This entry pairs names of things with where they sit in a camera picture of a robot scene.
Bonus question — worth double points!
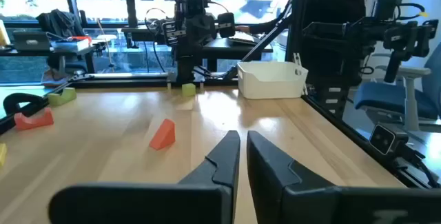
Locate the dark jacket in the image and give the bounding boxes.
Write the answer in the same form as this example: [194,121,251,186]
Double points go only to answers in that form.
[35,8,86,39]

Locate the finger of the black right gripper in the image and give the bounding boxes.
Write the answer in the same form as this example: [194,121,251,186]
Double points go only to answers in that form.
[184,19,200,58]
[198,15,215,58]

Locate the green cube block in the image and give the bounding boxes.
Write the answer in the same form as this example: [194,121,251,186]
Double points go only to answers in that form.
[181,83,196,97]

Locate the black camera cable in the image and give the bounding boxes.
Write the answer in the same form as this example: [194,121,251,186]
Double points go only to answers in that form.
[396,143,441,187]

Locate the black hook handle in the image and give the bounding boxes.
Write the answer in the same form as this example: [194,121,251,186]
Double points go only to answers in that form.
[2,92,45,118]

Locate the grey laptop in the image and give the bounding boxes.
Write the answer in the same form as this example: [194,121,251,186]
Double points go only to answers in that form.
[12,30,53,52]

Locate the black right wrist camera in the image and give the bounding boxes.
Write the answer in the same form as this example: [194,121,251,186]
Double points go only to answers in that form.
[184,0,207,17]

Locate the red arch block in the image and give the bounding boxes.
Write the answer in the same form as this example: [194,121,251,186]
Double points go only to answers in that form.
[13,107,55,132]

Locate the person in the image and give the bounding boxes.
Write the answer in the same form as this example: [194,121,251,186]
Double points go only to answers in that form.
[236,0,368,80]

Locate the black desk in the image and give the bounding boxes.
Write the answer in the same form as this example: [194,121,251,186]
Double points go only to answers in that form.
[0,43,99,77]
[201,37,274,74]

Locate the white box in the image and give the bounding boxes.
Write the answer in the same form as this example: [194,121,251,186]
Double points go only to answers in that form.
[50,39,91,53]

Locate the small grey table camera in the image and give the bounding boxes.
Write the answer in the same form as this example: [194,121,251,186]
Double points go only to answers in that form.
[369,123,409,156]

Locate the white plastic bin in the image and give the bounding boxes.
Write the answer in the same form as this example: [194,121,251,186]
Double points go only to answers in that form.
[236,60,309,100]

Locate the yellow block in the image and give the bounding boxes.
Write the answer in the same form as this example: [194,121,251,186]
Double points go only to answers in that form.
[0,143,8,168]

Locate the blue office chair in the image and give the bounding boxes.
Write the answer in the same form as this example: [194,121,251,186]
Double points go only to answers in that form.
[353,43,441,134]

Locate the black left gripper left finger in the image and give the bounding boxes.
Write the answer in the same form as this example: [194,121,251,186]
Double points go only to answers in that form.
[48,130,241,224]

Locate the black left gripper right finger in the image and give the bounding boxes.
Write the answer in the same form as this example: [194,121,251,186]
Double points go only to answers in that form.
[246,130,441,224]

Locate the black pole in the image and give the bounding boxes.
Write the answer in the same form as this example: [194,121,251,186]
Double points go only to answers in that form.
[123,0,139,49]

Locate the green arch block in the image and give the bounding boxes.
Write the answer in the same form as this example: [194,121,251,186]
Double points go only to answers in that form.
[47,86,77,107]

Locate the red wedge block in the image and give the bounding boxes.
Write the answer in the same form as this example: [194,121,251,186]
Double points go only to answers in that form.
[149,119,176,151]

